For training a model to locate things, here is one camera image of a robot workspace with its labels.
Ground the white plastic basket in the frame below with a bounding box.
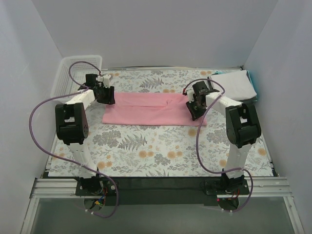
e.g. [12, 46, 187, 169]
[50, 55, 102, 98]

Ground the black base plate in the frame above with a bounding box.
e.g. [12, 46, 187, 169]
[75, 176, 251, 206]

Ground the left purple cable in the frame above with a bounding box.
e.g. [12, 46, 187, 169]
[28, 61, 120, 217]

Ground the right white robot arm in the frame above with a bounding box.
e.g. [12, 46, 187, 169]
[182, 78, 261, 194]

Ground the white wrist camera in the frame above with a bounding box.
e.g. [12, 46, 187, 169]
[97, 74, 113, 88]
[182, 88, 195, 103]

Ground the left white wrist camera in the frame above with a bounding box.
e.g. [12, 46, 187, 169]
[97, 74, 113, 88]

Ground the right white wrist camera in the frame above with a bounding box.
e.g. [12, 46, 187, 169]
[182, 88, 195, 103]

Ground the pink t shirt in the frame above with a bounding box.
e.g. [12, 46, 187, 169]
[102, 93, 202, 126]

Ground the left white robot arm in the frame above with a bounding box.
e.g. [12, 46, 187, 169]
[55, 74, 115, 195]

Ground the purple cable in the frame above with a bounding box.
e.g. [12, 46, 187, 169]
[182, 78, 254, 213]
[28, 61, 120, 217]

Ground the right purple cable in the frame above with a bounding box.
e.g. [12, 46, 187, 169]
[182, 78, 254, 213]

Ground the white folded t shirt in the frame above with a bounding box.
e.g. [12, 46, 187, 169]
[209, 70, 257, 100]

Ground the aluminium frame rail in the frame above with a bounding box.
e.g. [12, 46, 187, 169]
[21, 177, 304, 234]

